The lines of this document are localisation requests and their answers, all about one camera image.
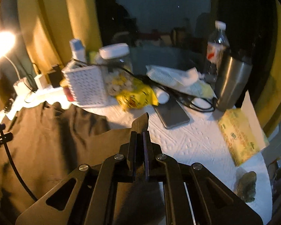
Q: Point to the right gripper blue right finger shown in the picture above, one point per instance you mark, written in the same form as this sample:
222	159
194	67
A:
148	154

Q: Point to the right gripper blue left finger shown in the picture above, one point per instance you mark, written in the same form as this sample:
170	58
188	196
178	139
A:
131	157

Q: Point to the brown t-shirt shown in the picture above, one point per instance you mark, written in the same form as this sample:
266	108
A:
50	142

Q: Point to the black smartphone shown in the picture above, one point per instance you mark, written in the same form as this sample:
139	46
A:
171	114

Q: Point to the yellow snack bag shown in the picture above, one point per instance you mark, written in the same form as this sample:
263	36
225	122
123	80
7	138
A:
137	97

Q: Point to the small white pill bottle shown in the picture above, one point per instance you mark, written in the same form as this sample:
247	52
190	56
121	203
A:
162	96

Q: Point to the white textured table cloth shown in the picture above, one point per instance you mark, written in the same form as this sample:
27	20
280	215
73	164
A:
198	141

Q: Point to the wet wipes pack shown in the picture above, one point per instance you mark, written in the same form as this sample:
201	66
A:
187	82

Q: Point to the white perforated plastic basket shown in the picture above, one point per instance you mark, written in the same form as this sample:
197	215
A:
86	85

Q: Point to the glass jar white lid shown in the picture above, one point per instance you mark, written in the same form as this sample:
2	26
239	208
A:
116	62

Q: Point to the red tin can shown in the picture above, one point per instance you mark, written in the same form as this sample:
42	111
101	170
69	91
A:
68	94

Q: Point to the yellow tissue box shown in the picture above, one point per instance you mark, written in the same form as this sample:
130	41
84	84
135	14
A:
242	132

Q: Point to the dark stone figurine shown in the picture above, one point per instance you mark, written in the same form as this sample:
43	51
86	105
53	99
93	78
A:
246	187

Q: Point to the black power adapter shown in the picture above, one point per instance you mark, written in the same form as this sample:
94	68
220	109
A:
55	76

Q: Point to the stainless steel tumbler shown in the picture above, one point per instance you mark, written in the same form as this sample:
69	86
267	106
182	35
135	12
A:
232	78

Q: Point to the white usb charger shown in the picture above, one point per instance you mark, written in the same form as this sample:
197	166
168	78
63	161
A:
41	81

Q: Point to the white spray bottle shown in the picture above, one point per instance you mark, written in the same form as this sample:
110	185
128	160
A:
78	50

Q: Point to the clear water bottle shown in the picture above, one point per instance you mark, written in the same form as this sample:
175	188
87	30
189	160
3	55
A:
217	44

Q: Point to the black clips bundle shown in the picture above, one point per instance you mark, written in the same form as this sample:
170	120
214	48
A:
8	105

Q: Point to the right yellow curtain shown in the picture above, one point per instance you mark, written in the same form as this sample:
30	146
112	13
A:
268	106

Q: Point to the yellow curtain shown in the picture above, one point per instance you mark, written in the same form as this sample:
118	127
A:
268	106
48	25

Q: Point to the white desk lamp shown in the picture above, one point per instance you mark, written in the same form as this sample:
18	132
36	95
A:
7	42

